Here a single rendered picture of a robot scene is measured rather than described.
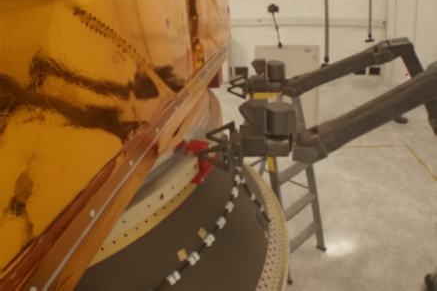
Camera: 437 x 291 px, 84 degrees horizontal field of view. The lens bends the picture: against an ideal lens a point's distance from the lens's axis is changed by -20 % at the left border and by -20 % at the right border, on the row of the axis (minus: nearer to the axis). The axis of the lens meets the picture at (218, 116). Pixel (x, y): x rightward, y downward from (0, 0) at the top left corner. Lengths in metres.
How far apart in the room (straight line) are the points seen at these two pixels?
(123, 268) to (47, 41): 0.54
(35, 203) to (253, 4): 7.95
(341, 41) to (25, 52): 8.34
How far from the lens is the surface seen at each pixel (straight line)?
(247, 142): 0.66
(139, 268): 0.73
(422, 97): 0.67
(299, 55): 4.22
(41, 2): 0.31
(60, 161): 0.33
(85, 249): 0.47
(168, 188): 0.70
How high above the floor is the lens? 2.09
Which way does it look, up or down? 21 degrees down
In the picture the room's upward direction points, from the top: 4 degrees counter-clockwise
